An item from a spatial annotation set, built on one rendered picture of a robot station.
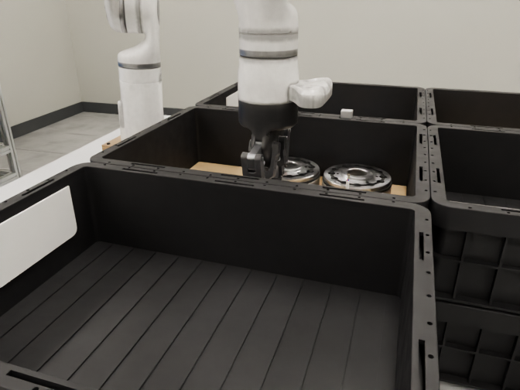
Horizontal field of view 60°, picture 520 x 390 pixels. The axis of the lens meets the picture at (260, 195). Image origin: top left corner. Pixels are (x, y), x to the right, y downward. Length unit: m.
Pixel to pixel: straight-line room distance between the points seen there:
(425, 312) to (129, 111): 0.85
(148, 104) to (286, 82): 0.55
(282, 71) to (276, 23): 0.05
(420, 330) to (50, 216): 0.39
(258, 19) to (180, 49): 3.72
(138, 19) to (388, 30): 2.98
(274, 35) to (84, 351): 0.37
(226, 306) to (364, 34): 3.47
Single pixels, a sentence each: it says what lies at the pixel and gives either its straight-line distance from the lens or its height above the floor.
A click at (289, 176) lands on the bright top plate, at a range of 0.69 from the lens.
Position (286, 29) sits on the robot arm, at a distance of 0.53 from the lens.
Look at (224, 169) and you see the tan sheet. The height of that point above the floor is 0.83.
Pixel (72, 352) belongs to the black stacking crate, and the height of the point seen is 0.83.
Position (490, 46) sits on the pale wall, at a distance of 3.90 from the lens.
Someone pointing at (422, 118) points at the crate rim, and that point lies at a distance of 0.78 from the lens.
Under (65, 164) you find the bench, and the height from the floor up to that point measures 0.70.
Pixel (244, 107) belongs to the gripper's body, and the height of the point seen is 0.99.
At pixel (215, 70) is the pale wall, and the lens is 4.14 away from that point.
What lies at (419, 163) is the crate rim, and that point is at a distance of 0.57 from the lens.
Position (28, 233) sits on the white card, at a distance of 0.51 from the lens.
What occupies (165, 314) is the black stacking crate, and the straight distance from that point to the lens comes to 0.47.
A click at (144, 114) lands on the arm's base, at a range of 1.04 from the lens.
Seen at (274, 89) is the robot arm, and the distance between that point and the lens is 0.53.
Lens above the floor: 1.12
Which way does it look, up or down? 25 degrees down
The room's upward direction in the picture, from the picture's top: straight up
